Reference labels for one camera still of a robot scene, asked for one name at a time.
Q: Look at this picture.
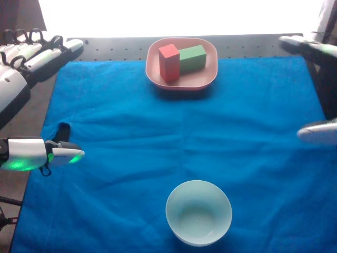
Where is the black rod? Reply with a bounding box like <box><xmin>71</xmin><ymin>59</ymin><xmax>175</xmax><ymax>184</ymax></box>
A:
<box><xmin>0</xmin><ymin>195</ymin><xmax>23</xmax><ymax>207</ymax></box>

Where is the pink square plate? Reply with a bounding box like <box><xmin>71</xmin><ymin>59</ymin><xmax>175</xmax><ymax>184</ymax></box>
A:
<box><xmin>145</xmin><ymin>37</ymin><xmax>219</xmax><ymax>92</ymax></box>

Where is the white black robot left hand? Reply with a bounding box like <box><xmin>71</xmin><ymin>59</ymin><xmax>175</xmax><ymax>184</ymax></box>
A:
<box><xmin>0</xmin><ymin>28</ymin><xmax>86</xmax><ymax>177</ymax></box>

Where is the blue cloth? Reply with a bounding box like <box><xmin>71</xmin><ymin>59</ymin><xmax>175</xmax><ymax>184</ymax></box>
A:
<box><xmin>10</xmin><ymin>56</ymin><xmax>337</xmax><ymax>253</ymax></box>

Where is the grey background post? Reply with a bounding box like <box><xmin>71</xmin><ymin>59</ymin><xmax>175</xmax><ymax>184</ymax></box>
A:
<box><xmin>314</xmin><ymin>0</ymin><xmax>337</xmax><ymax>44</ymax></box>

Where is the pale green bowl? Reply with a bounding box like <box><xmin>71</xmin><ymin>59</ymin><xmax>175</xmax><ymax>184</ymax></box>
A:
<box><xmin>165</xmin><ymin>180</ymin><xmax>233</xmax><ymax>247</ymax></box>

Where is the red rectangular block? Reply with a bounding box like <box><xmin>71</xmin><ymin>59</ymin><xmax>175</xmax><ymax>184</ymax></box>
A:
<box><xmin>158</xmin><ymin>43</ymin><xmax>181</xmax><ymax>83</ymax></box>

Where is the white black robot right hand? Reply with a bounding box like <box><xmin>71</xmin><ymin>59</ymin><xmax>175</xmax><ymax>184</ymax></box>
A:
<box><xmin>278</xmin><ymin>35</ymin><xmax>337</xmax><ymax>147</ymax></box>

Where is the green rectangular block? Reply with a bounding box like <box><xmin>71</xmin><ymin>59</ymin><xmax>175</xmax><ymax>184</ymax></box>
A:
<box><xmin>179</xmin><ymin>44</ymin><xmax>207</xmax><ymax>75</ymax></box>

